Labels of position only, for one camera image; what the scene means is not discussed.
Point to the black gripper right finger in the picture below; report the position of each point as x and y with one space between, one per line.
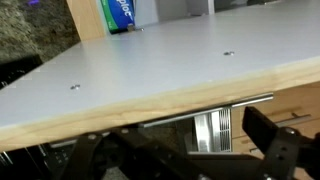
280 150

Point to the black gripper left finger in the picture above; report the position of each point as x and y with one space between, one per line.
133 156

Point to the wood cabinet beside hood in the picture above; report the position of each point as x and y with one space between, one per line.
300 100

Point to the blue green Ziploc box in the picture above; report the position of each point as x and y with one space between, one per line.
120 15

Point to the light wood wall cabinet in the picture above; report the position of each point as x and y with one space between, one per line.
86 20

